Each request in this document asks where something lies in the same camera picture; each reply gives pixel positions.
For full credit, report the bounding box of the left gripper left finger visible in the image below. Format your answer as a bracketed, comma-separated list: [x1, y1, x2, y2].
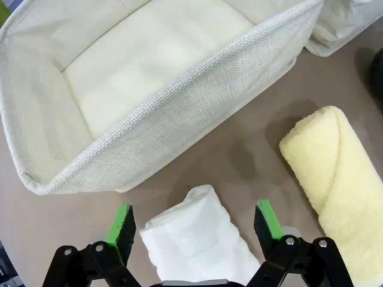
[41, 203, 137, 287]

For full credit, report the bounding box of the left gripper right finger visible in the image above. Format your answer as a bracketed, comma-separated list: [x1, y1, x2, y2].
[245, 199, 355, 287]

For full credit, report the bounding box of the white towel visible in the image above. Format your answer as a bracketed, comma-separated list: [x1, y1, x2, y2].
[139, 184, 263, 283]

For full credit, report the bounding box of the yellow towel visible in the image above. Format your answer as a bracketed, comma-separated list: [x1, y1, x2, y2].
[278, 105, 383, 287]

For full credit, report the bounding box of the beige fabric basket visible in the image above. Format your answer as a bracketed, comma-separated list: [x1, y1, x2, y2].
[0, 0, 326, 197]
[305, 0, 383, 57]

